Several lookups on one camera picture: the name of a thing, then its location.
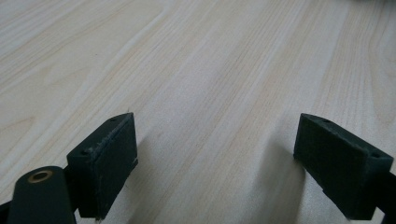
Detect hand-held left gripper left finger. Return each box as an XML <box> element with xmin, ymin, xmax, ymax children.
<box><xmin>66</xmin><ymin>112</ymin><xmax>139</xmax><ymax>220</ymax></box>

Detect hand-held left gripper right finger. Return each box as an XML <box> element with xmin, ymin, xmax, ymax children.
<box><xmin>293</xmin><ymin>113</ymin><xmax>394</xmax><ymax>221</ymax></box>

